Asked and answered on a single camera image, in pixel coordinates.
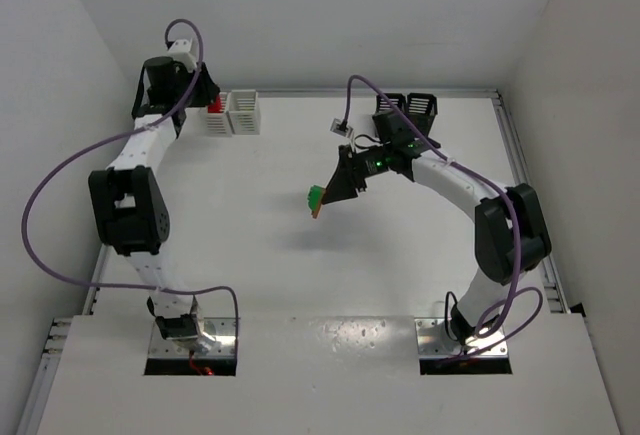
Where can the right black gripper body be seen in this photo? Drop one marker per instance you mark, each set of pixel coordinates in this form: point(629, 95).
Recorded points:
point(350, 173)

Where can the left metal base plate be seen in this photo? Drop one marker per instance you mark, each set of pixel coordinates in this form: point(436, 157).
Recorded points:
point(218, 343)

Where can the left black slotted container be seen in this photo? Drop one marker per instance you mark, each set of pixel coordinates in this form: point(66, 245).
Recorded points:
point(388, 101)

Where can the black slotted container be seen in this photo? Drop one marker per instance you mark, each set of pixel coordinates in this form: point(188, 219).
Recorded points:
point(422, 109)
point(388, 101)

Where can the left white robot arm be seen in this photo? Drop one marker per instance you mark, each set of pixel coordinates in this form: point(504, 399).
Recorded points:
point(130, 212)

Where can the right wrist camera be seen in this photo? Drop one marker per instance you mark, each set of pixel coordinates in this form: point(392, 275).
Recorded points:
point(341, 128)

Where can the right black slotted container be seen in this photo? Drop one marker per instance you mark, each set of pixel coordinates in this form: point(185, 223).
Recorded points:
point(422, 109)

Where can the white slotted container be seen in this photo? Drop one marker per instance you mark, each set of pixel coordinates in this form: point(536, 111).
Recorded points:
point(243, 109)
point(216, 124)

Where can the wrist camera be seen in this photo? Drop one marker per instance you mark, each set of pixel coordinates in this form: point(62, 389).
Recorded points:
point(184, 51)
point(341, 128)

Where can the left white slotted container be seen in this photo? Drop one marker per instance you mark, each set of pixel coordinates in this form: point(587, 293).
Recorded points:
point(216, 124)

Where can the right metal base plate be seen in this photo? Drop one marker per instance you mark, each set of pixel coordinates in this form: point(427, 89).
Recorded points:
point(433, 343)

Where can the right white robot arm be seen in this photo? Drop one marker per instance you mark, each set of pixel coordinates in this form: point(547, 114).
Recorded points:
point(510, 232)

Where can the red lego brick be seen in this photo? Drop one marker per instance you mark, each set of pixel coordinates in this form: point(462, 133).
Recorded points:
point(216, 107)

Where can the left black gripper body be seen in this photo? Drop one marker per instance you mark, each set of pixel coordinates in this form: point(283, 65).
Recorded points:
point(206, 89)

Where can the metal base plate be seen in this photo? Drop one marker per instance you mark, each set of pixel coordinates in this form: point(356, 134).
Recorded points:
point(433, 343)
point(218, 343)

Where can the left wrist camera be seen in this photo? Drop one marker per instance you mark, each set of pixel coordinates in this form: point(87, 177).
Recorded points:
point(184, 51)

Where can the right white slotted container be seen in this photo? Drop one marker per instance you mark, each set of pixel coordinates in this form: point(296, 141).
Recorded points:
point(243, 109)

